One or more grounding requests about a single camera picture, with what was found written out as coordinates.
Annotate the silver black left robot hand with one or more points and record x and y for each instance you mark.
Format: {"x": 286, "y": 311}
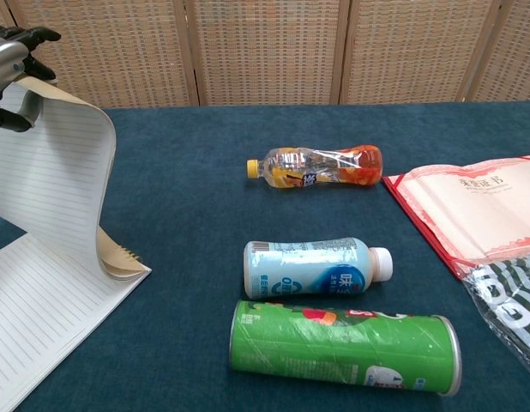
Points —
{"x": 3, "y": 51}

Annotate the red certificate folder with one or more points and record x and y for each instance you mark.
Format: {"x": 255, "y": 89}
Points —
{"x": 471, "y": 210}

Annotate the clear orange label drink bottle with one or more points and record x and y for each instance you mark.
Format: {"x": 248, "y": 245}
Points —
{"x": 316, "y": 169}

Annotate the woven bamboo folding screen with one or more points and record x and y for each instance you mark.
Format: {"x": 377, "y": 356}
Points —
{"x": 265, "y": 51}

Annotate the striped cloth in plastic bag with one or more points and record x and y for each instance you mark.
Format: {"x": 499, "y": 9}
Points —
{"x": 513, "y": 300}

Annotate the tan spiral notebook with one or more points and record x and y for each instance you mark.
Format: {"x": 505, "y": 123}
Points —
{"x": 46, "y": 309}

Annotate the white blue milk bottle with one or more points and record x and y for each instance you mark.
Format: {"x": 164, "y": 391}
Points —
{"x": 303, "y": 268}

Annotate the blue felt table cloth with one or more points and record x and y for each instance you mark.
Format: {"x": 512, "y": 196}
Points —
{"x": 196, "y": 171}

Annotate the green chips can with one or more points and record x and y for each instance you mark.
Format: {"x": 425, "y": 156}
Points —
{"x": 333, "y": 347}

